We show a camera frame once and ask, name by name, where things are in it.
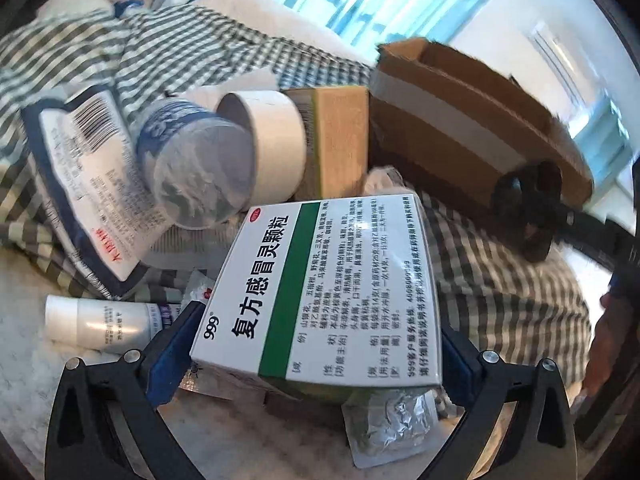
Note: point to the brown cardboard box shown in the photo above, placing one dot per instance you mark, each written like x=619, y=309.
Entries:
x=452, y=126

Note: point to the white green medicine box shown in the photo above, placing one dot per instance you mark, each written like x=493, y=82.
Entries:
x=331, y=293

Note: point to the clear blue-label plastic jar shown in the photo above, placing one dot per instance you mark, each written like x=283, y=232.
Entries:
x=199, y=166

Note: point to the white cream tube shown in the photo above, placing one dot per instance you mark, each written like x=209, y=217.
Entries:
x=103, y=325

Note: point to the tan cardboard small box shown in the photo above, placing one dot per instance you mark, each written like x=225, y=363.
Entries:
x=336, y=121

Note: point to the white fluffy blanket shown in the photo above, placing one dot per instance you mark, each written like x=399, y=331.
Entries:
x=266, y=16

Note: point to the green checkered cloth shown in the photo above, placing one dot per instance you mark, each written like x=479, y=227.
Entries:
x=524, y=311

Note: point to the blue white pouch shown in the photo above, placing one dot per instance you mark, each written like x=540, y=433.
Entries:
x=95, y=197

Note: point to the silver foil blister pack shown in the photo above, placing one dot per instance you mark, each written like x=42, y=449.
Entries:
x=388, y=425

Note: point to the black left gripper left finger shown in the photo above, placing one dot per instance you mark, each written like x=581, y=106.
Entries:
x=82, y=442

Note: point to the white tape roll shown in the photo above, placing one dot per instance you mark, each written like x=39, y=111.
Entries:
x=279, y=139

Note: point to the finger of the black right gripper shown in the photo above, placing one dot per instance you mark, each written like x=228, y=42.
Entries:
x=523, y=205

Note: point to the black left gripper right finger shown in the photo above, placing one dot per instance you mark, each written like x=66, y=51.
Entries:
x=539, y=442

